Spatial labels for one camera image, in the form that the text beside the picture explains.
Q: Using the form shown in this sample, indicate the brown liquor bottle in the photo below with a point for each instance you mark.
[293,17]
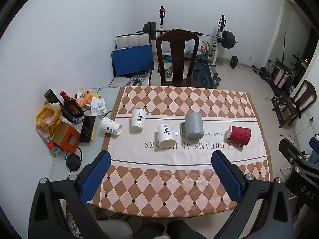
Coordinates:
[71,104]

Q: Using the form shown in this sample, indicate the yellow plastic bag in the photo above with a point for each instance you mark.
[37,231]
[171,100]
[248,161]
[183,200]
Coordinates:
[46,119]

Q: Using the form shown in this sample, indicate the orange cardboard box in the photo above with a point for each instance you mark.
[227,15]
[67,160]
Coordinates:
[68,137]

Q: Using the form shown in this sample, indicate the white padded chair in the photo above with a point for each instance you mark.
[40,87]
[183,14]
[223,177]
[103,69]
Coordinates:
[132,41]

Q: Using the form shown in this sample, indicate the small red and white packet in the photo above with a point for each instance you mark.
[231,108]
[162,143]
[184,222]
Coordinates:
[54,149]

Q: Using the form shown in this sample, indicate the dark wooden chair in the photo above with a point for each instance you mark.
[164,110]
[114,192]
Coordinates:
[178,54]

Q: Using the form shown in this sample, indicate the grey chair seat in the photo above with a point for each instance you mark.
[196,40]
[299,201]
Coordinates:
[114,230]

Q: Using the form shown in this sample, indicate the grey ribbed mug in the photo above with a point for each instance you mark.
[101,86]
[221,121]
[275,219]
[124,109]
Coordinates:
[194,125]

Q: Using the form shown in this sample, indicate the chrome dumbbell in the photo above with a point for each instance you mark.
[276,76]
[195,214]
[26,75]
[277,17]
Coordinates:
[169,72]
[216,79]

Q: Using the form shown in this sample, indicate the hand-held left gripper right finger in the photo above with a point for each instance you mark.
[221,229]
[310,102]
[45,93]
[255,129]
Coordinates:
[226,176]

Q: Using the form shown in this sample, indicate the white weight rack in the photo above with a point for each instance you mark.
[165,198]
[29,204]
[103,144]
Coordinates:
[219,37]

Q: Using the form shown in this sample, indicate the white printed paper cup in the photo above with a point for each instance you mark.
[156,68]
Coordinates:
[109,125]
[138,119]
[165,135]

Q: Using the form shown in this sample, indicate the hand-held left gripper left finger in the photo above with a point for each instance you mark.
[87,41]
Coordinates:
[96,176]

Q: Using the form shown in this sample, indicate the blue board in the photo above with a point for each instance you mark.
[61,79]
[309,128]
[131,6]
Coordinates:
[133,61]

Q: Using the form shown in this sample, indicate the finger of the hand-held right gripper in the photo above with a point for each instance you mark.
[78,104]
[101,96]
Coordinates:
[289,149]
[314,143]

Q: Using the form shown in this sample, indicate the dark bottle box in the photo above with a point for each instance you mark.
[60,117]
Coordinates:
[53,98]

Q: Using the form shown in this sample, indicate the black smartphone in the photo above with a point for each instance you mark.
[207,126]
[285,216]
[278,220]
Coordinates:
[87,129]

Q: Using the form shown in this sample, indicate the brown wooden chair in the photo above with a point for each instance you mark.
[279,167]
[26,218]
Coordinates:
[299,102]

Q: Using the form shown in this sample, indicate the red ribbed paper cup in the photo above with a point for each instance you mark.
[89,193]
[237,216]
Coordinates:
[239,135]

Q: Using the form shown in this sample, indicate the orange plastic wrapper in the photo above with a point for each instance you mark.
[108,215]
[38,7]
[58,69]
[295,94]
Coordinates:
[86,97]

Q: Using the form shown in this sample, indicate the red and white plastic bag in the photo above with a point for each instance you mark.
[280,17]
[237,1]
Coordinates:
[203,47]

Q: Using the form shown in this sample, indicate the badminton racket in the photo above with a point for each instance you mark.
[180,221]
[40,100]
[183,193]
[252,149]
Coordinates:
[203,66]

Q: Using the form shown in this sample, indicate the black barbell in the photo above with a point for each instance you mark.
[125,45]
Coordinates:
[228,39]

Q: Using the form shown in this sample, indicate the person's legs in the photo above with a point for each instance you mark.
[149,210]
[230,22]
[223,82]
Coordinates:
[184,230]

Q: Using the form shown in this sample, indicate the crumpled white tissue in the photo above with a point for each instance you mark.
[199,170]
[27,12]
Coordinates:
[98,105]

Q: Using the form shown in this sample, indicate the small barbell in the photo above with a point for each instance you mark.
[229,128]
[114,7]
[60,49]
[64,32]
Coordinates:
[233,62]

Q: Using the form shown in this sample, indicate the checkered table mat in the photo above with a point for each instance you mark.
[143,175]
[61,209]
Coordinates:
[184,179]

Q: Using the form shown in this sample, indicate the exercise machine with pink pad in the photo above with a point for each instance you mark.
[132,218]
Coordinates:
[282,77]

